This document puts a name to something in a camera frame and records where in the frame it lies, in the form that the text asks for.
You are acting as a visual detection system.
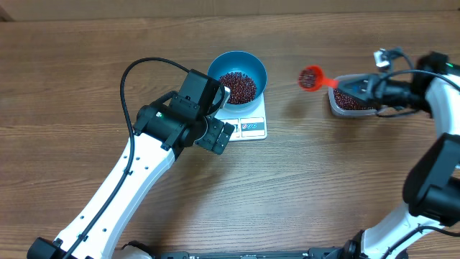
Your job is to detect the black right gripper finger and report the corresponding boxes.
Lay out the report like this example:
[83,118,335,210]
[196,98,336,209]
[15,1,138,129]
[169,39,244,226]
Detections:
[336,73,377,89]
[336,86,377,109]

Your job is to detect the orange scoop with blue handle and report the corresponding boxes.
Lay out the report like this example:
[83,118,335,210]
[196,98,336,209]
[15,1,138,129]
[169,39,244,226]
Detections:
[298,65,339,92]

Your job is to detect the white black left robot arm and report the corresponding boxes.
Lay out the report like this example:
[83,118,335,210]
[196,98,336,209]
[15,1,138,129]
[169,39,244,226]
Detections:
[27,70,234,258]

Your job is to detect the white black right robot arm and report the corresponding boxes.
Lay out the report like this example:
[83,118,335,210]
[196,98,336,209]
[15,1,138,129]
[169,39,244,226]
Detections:
[324,52,459,258]

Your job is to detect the white digital kitchen scale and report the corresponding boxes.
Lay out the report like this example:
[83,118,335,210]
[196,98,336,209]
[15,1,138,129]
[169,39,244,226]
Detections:
[216,94,267,142]

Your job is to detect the red beans in bowl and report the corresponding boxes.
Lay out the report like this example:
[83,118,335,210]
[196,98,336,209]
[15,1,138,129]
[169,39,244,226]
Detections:
[219,72,257,105]

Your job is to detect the teal plastic bowl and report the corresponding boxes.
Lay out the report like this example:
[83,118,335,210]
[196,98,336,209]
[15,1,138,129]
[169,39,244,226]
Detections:
[207,50,267,112]

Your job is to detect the clear plastic container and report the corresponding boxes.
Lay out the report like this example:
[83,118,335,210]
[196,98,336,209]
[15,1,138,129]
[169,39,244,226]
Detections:
[328,88,387,117]

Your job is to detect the red adzuki beans pile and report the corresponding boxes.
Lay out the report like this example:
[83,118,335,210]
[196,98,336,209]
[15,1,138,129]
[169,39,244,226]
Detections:
[333,89,373,110]

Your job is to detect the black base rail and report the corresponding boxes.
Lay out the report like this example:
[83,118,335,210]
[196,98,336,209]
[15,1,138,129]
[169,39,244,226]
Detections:
[121,247,409,259]

